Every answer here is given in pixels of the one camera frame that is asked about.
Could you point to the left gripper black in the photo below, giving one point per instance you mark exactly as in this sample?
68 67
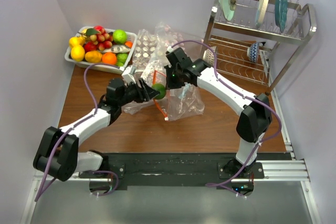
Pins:
145 93

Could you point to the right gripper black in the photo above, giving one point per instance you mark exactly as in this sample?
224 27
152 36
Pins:
169 84

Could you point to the green yellow mango fruit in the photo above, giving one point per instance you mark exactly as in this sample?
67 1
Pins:
161 89

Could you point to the clear zip bag orange zipper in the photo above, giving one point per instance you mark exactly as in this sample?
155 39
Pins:
181 103

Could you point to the orange fruit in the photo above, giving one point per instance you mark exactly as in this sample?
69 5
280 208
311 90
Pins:
109 58

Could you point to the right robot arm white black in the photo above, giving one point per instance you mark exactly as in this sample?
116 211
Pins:
254 117

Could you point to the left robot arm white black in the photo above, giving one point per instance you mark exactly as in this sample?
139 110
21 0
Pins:
58 153

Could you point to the crumpled clear zip bag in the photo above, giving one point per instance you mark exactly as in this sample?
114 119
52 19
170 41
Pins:
134 106

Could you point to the clear bag pink dots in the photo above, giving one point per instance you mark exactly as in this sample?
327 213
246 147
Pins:
165 37

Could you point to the light green guava fruit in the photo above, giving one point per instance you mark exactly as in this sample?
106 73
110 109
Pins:
121 59

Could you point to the silver toy fish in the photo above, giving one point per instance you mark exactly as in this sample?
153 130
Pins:
116 49

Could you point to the small orange tangerine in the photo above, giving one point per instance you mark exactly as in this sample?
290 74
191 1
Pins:
129 44

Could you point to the green lime fruit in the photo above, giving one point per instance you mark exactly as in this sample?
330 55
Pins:
119 36

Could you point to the red lychee bunch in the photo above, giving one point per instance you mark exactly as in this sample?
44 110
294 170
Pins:
102 41

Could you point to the red apple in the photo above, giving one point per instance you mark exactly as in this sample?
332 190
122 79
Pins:
90 46

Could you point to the blue white patterned bowl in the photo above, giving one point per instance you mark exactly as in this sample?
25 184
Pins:
253 52

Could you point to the yellow lemon front left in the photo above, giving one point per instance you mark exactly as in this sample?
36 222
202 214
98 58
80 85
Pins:
78 53

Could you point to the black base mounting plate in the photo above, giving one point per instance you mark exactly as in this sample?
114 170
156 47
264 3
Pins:
178 169

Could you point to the steel dish rack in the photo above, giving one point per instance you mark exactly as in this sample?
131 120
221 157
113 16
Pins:
231 39

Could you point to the white cream plate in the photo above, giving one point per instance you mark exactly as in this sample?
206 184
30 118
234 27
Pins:
261 13

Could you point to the teal blue plate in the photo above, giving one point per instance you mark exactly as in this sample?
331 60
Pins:
280 12

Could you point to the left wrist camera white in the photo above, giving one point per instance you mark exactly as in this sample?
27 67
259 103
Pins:
128 73

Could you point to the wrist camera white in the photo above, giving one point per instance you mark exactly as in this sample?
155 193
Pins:
128 73
169 49

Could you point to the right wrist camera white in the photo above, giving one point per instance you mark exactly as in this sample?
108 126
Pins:
169 49

